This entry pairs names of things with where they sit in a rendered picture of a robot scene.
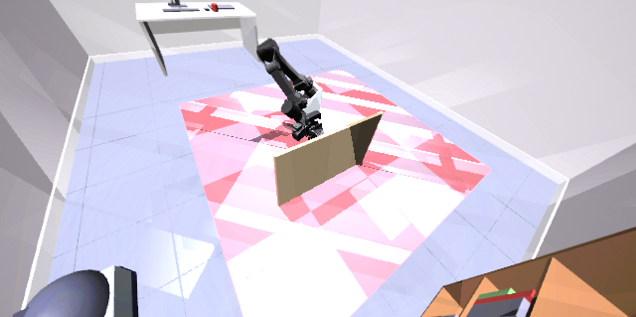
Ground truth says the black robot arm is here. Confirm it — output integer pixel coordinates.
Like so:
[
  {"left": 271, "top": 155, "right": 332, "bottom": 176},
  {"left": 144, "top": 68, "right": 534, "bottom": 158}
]
[{"left": 256, "top": 38, "right": 318, "bottom": 142}]

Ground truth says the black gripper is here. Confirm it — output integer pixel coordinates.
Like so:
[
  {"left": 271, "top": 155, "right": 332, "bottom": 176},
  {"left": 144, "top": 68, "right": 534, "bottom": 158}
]
[{"left": 298, "top": 110, "right": 324, "bottom": 141}]

